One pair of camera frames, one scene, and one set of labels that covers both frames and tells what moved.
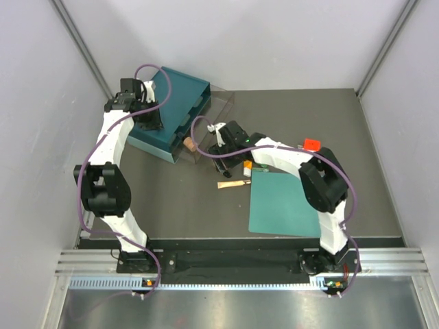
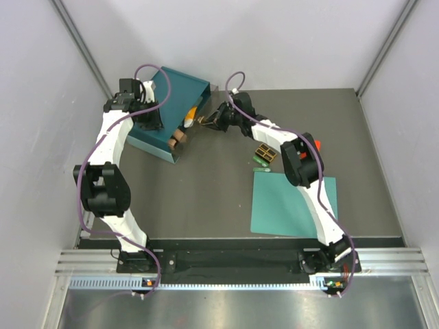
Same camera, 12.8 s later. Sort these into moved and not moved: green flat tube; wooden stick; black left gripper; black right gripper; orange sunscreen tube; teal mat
Moved: wooden stick; orange sunscreen tube; black right gripper
Not moved: teal mat; green flat tube; black left gripper
